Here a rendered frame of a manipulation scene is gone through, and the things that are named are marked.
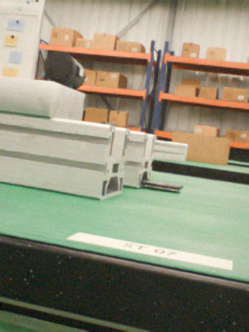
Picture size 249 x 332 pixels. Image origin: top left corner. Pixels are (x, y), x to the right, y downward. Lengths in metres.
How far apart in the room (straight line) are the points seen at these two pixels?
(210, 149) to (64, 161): 2.11
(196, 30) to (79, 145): 10.97
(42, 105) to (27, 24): 3.35
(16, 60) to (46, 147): 3.33
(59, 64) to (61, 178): 0.40
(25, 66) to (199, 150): 1.74
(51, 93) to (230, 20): 10.97
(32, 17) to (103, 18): 8.13
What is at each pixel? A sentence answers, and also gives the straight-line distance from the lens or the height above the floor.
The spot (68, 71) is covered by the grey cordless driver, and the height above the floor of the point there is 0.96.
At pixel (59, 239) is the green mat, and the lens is 0.32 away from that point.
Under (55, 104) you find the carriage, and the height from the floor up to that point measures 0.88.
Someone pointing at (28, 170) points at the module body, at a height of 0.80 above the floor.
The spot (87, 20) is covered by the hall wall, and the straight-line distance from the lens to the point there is 12.06.
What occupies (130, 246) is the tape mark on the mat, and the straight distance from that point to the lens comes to 0.33.
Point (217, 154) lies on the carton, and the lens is 2.62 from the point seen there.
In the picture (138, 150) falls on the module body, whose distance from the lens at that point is 0.71.
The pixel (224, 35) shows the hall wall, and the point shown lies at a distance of 11.43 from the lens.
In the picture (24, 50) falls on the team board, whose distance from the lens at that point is 3.86.
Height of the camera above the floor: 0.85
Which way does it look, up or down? 3 degrees down
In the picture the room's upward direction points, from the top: 8 degrees clockwise
